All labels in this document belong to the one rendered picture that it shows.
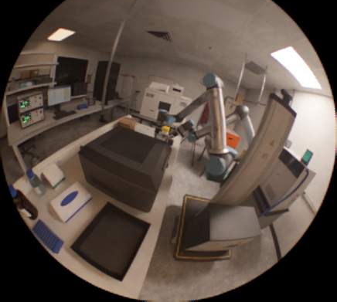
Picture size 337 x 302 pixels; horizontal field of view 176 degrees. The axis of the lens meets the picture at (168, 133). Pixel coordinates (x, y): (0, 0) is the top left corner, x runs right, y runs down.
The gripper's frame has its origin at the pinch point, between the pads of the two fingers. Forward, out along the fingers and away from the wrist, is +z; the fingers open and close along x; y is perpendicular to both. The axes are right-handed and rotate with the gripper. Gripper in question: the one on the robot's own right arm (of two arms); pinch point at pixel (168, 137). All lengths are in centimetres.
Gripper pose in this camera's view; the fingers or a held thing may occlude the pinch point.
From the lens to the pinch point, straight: 127.9
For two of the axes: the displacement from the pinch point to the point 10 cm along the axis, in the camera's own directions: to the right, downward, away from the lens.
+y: -5.7, -7.9, -2.3
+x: -1.4, 3.7, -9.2
